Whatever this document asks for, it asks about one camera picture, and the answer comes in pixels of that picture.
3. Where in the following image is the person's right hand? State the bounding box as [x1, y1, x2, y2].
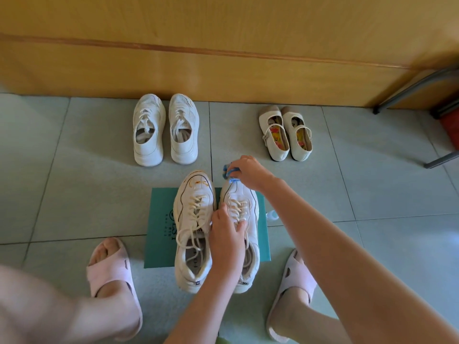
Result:
[227, 155, 279, 194]

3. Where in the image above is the person's left hand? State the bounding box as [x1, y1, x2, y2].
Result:
[209, 204, 248, 280]

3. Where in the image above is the blue cleaning brush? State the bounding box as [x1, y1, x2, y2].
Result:
[223, 165, 241, 183]

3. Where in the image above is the white lace sneaker blue trim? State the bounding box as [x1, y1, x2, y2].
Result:
[219, 178, 261, 294]

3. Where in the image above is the person's left forearm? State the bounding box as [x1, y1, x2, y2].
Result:
[163, 274, 246, 344]

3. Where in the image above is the person's right forearm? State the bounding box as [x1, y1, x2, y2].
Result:
[265, 178, 459, 344]

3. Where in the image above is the white lace sneaker orange trim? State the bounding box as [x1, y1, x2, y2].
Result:
[173, 170, 217, 294]

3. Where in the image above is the plain white sneaker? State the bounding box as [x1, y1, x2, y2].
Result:
[133, 94, 167, 167]
[169, 93, 200, 165]

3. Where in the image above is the pink slide slipper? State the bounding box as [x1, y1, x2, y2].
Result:
[86, 237, 143, 342]
[266, 248, 318, 344]

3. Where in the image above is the teal shoe box lid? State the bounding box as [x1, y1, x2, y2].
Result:
[144, 187, 272, 269]

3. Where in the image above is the person's right leg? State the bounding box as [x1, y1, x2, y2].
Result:
[270, 251, 354, 344]

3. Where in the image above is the person's leg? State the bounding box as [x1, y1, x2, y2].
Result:
[0, 238, 141, 344]
[270, 251, 354, 344]

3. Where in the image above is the wooden cabinet panel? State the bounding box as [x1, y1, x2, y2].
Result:
[0, 0, 459, 111]

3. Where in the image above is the red plastic object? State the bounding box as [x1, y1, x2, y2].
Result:
[439, 110, 459, 151]

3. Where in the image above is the person's left leg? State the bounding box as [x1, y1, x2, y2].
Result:
[0, 238, 141, 344]

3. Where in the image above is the beige strap flat shoe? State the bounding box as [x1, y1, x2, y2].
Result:
[280, 105, 313, 162]
[258, 105, 290, 162]

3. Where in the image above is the grey metal chair frame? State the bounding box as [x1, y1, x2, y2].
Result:
[372, 65, 459, 170]

